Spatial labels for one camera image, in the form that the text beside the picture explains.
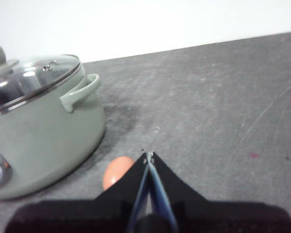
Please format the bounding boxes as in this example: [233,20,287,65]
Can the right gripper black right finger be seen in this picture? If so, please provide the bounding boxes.
[149,151,291,233]

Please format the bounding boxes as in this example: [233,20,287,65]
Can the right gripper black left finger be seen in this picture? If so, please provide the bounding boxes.
[4,152,150,233]

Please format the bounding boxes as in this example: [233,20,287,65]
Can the brown egg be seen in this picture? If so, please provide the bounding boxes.
[102,156,135,191]

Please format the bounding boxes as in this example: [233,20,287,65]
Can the glass lid with green knob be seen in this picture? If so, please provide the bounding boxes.
[0,45,83,118]

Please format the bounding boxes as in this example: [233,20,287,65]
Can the green electric cooking pot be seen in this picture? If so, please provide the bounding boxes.
[0,63,106,201]

